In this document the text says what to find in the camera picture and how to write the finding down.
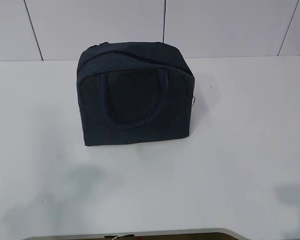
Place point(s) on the navy blue lunch bag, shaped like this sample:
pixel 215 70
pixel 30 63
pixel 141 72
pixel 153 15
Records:
pixel 133 92

